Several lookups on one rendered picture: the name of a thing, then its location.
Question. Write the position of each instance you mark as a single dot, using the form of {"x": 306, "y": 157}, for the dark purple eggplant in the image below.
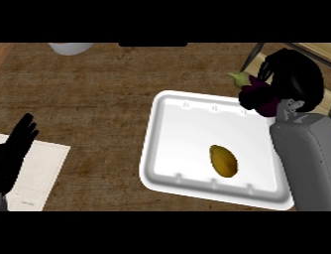
{"x": 263, "y": 96}

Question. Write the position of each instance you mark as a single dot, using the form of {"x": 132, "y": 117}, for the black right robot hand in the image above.
{"x": 295, "y": 79}

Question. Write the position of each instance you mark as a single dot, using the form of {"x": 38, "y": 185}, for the yellow-brown mango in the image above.
{"x": 223, "y": 161}

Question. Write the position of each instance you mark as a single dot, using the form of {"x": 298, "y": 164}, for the white plastic tray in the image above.
{"x": 211, "y": 149}

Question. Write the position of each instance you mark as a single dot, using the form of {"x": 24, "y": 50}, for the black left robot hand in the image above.
{"x": 7, "y": 155}

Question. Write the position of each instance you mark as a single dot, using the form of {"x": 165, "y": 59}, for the white paper sheet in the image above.
{"x": 36, "y": 172}

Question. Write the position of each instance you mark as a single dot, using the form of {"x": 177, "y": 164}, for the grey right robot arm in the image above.
{"x": 315, "y": 158}

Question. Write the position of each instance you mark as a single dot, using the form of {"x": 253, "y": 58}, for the white round container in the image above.
{"x": 71, "y": 47}

